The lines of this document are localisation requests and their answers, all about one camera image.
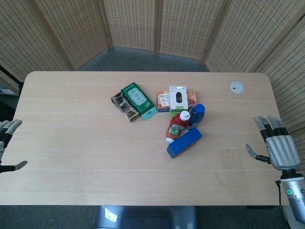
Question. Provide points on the green tissue box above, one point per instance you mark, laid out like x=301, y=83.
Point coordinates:
x=139, y=100

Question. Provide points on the woven folding screen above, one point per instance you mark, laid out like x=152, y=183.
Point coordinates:
x=152, y=31

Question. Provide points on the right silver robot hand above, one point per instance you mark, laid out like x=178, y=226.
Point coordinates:
x=281, y=145

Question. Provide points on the dark blue bottle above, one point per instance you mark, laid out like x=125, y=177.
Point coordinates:
x=196, y=115

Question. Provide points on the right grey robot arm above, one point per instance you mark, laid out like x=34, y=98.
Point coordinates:
x=294, y=190

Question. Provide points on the white mouse package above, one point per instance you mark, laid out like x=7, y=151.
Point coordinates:
x=178, y=99

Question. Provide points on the orange snack box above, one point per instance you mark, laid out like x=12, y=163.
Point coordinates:
x=164, y=101

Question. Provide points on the red ketchup bottle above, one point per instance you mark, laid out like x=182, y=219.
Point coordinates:
x=176, y=127

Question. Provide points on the black stand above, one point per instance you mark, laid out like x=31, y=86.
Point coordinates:
x=10, y=78

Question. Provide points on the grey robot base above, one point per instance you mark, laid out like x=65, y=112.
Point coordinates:
x=145, y=217

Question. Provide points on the white table grommet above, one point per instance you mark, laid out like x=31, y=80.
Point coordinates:
x=237, y=87

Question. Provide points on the blue rectangular box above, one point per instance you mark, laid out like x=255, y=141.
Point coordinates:
x=184, y=142

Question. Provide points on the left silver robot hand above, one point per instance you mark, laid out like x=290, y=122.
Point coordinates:
x=7, y=133

